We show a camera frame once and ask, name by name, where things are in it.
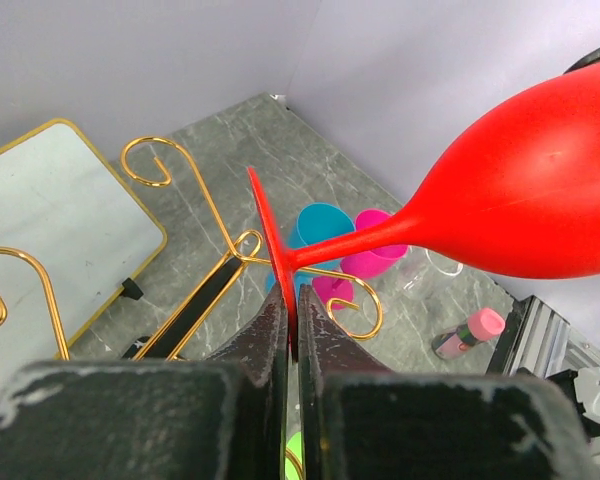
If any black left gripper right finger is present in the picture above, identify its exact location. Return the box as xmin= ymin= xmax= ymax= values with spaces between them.
xmin=297 ymin=286 xmax=600 ymax=479

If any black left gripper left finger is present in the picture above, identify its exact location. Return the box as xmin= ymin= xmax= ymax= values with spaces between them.
xmin=0 ymin=289 xmax=288 ymax=479

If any pink plastic wine glass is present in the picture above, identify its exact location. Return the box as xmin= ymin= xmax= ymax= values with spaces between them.
xmin=312 ymin=209 xmax=409 ymax=304

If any blue plastic wine glass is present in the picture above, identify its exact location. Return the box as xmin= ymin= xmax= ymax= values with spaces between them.
xmin=265 ymin=202 xmax=355 ymax=297

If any red plastic wine glass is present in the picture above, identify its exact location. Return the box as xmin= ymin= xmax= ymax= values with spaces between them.
xmin=249 ymin=62 xmax=600 ymax=349

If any green plastic wine glass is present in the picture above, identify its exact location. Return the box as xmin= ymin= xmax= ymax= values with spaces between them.
xmin=285 ymin=431 xmax=304 ymax=480

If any clear tumbler glass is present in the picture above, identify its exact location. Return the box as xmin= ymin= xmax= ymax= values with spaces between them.
xmin=400 ymin=246 xmax=464 ymax=300

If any small pink capped bottle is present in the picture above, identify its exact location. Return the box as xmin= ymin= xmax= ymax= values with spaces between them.
xmin=431 ymin=308 xmax=506 ymax=360

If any gold framed mirror tray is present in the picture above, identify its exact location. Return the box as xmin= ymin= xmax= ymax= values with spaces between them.
xmin=0 ymin=118 xmax=167 ymax=390

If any gold wire wine glass rack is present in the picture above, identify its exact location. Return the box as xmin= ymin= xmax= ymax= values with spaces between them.
xmin=0 ymin=136 xmax=384 ymax=480

